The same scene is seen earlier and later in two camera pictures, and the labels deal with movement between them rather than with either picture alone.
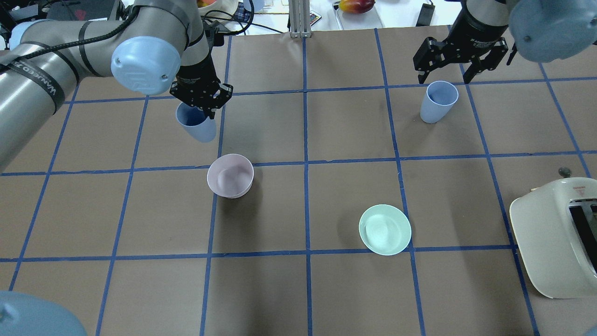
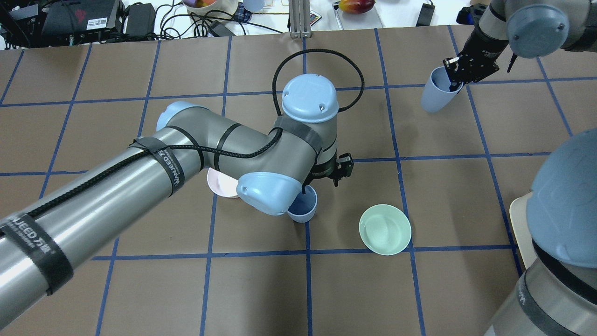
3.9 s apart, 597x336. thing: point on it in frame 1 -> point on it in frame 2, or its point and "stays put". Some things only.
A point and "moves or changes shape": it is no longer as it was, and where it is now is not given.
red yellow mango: (357, 6) stays put
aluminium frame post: (300, 21) stays put
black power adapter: (425, 17) stays put
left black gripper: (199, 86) -> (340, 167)
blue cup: (439, 98) moves or changes shape
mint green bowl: (385, 229) stays put
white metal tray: (370, 19) stays put
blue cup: (195, 121) moves or changes shape
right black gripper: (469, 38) -> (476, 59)
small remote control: (314, 17) stays put
